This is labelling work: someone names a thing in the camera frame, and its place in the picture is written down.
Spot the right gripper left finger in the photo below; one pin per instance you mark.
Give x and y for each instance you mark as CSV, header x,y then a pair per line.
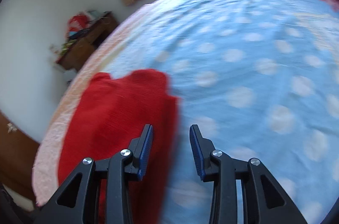
x,y
77,199

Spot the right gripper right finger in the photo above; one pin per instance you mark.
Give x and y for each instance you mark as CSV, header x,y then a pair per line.
x,y
241,186

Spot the red knit sweater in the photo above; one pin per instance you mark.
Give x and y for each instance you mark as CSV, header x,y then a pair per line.
x,y
112,112

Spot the polka dot bed quilt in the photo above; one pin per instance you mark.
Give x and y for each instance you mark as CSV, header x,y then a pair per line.
x,y
259,78

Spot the wooden desk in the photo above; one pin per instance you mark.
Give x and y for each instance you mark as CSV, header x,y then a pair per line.
x,y
81,46

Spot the brown wooden door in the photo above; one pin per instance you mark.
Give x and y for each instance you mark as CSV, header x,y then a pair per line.
x,y
18,153

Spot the red gift bag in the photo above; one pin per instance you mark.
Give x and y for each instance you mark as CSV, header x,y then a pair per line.
x,y
77,23

